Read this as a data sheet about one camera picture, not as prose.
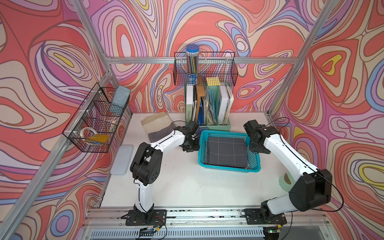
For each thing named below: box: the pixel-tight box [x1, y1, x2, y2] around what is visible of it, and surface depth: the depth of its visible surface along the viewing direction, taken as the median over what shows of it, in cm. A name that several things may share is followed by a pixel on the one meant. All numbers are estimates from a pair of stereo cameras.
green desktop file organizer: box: [185, 82, 232, 132], surface depth 99 cm
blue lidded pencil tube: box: [186, 44, 200, 86], surface depth 78 cm
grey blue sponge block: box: [109, 85, 131, 114], surface depth 82 cm
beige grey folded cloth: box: [141, 111, 177, 143], surface depth 113 cm
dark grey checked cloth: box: [205, 136, 248, 168], surface depth 93 cm
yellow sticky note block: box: [206, 77, 221, 86], surface depth 92 cm
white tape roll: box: [80, 127, 98, 139], surface depth 68 cm
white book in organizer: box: [218, 85, 230, 125], surface depth 101 cm
